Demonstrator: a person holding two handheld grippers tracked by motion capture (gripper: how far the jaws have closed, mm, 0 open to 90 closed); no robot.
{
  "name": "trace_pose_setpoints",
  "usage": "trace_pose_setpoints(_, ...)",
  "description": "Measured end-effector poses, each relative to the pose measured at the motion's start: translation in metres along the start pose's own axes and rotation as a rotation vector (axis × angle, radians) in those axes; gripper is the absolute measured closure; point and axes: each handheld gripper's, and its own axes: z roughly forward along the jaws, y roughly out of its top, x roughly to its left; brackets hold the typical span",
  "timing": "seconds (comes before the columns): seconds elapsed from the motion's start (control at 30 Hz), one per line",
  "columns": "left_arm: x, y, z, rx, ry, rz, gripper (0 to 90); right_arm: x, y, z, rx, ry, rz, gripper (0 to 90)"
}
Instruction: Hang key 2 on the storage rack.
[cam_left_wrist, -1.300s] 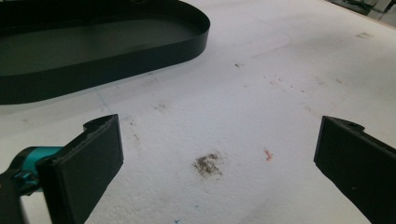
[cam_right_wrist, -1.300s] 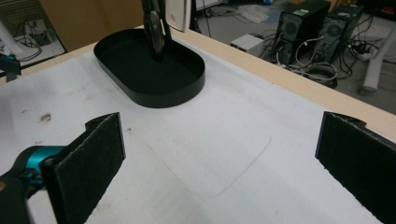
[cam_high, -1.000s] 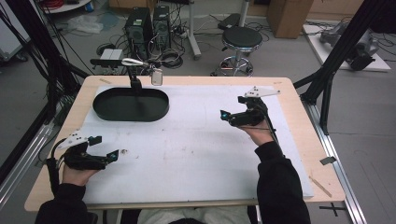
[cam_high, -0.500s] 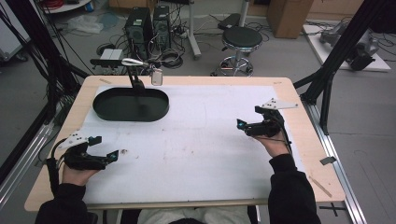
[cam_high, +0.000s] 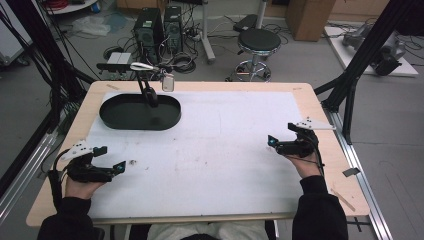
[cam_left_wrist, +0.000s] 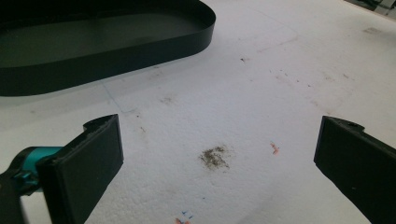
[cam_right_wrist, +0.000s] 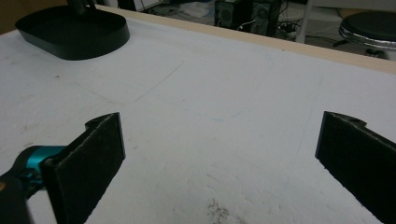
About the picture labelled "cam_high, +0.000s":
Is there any white table mat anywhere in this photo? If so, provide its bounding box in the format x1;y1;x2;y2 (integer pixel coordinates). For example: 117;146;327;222
84;90;313;220

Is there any white round table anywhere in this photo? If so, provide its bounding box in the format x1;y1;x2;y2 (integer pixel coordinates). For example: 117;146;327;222
44;0;100;15

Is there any large black computer tower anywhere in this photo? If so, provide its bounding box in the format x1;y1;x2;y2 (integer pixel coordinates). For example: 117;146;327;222
133;7;165;65

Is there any black round stool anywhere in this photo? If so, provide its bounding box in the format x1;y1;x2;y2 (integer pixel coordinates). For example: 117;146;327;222
225;27;283;83

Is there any black flat pad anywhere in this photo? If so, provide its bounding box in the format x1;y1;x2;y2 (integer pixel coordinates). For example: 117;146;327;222
232;13;260;33

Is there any black frame strut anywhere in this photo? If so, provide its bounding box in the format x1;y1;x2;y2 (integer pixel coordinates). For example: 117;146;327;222
314;0;424;145
0;0;98;135

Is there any grey metal stand leg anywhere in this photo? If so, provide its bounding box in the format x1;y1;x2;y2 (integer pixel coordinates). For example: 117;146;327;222
199;0;217;65

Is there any white plastic bag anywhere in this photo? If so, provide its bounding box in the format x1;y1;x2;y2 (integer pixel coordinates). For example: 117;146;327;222
71;15;112;37

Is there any white floor board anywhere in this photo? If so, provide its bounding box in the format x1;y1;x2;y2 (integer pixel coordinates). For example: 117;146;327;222
323;25;420;78

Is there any person's lap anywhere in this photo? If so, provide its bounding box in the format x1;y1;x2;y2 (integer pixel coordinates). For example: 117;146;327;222
128;220;275;240

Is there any white small box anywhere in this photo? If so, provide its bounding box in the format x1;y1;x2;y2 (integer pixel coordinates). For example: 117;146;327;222
106;51;133;65

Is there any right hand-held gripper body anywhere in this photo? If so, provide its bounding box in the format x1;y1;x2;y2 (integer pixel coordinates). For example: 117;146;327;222
275;116;336;159

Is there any person's left hand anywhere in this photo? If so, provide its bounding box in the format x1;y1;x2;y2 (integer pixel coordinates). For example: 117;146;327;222
64;175;106;201

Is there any tan tape strip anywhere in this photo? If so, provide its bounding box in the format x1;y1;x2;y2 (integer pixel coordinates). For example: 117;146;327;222
330;188;357;213

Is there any black oval tray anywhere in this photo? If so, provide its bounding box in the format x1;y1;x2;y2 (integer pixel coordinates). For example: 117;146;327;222
96;62;183;132

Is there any coiled black cable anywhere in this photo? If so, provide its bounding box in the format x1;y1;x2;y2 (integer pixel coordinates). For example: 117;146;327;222
170;52;197;75

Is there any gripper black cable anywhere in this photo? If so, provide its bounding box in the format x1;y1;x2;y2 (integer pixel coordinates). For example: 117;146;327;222
309;131;327;178
47;149;69;212

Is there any white cabinet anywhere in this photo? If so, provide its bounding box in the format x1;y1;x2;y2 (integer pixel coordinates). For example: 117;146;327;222
0;12;35;67

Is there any brown cardboard box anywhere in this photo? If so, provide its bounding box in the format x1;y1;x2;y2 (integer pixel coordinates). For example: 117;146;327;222
285;0;337;43

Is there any grey machine on board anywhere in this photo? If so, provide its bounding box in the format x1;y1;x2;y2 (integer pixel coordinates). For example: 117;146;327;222
342;22;408;77

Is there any aluminium rail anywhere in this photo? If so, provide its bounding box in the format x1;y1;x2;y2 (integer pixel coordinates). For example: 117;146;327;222
323;107;395;240
0;130;65;222

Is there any slim black computer tower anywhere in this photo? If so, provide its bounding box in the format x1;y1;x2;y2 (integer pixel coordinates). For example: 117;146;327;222
162;5;185;55

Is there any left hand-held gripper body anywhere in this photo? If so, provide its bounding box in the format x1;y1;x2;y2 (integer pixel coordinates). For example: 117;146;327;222
60;139;115;184

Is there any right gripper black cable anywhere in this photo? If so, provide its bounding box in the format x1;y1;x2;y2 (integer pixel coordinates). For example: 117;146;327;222
309;131;327;178

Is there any person's right hand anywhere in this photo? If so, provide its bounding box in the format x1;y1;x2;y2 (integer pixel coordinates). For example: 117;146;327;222
285;153;323;180

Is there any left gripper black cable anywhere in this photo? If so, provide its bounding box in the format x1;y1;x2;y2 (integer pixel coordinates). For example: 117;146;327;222
47;149;69;212

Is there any grey tape piece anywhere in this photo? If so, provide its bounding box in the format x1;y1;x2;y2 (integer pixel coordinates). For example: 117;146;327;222
342;167;362;178

